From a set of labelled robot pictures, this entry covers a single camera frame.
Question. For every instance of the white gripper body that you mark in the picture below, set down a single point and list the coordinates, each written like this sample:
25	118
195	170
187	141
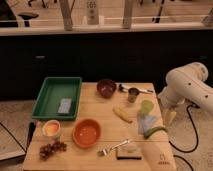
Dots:
169	114

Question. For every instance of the yellow banana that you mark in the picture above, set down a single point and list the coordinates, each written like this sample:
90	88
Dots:
122	114

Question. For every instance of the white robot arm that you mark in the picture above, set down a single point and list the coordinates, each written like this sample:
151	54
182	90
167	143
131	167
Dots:
186	82

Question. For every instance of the dark maroon bowl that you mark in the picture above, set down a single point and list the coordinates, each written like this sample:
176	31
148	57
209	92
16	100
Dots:
106	88

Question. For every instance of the orange red bowl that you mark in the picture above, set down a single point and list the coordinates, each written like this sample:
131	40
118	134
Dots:
86	133

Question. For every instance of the lime green cup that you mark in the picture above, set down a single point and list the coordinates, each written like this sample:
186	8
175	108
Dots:
146	107

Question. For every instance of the green cucumber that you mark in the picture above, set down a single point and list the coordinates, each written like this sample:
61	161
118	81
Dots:
153	130

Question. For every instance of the metal measuring cup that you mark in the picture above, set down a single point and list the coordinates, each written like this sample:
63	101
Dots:
133	94

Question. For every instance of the brown scrub sponge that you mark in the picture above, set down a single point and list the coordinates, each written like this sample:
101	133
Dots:
128	152

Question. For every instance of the silver fork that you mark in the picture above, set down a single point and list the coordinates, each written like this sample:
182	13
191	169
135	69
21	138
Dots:
106	151

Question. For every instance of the blue grey sponge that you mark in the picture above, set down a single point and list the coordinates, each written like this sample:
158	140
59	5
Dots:
65	106

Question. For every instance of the green plastic tray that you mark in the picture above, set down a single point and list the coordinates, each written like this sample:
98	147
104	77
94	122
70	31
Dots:
52	93

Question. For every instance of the white cup orange inside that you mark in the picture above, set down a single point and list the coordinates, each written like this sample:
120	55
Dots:
52	129

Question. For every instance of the bunch of purple grapes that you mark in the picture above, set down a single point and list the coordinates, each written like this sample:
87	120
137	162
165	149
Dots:
48	150

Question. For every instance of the black handled utensil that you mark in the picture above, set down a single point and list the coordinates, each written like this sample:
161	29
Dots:
125	88

